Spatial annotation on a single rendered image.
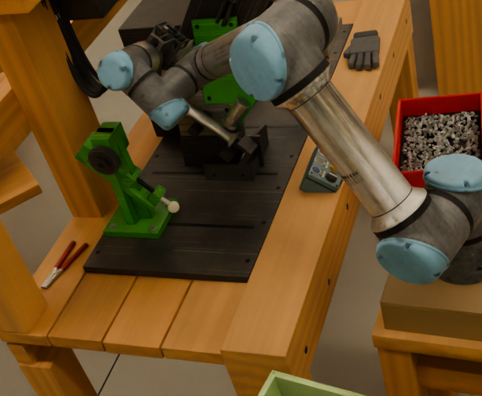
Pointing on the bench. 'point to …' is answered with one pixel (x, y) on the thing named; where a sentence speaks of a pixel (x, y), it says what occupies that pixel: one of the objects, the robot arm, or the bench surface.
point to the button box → (318, 183)
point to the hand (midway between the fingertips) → (178, 47)
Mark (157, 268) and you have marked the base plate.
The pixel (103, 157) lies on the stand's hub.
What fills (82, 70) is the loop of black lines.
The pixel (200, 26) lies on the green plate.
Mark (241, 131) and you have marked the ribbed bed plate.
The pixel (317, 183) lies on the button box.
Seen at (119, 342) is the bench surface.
